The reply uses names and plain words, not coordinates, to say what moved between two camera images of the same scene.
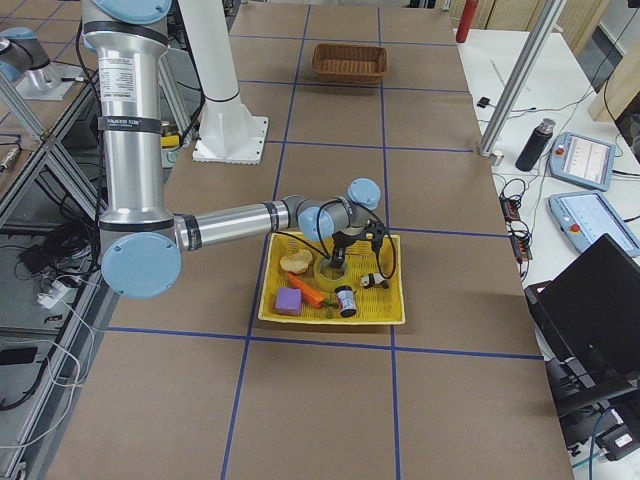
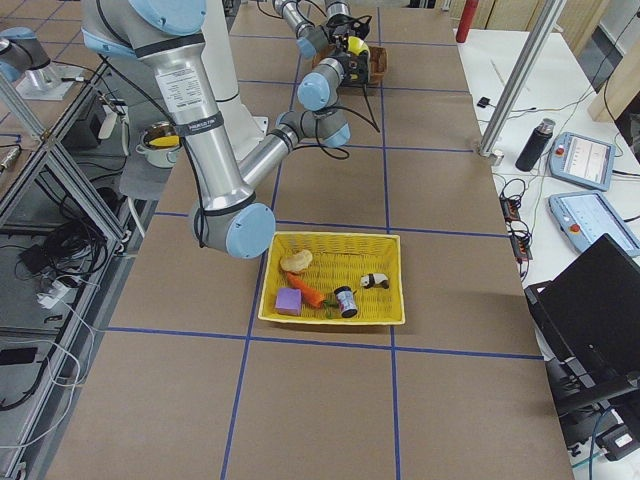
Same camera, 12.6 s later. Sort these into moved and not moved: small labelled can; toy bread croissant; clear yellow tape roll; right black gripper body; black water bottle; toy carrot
Moved: right black gripper body; clear yellow tape roll
Not moved: toy carrot; toy bread croissant; small labelled can; black water bottle
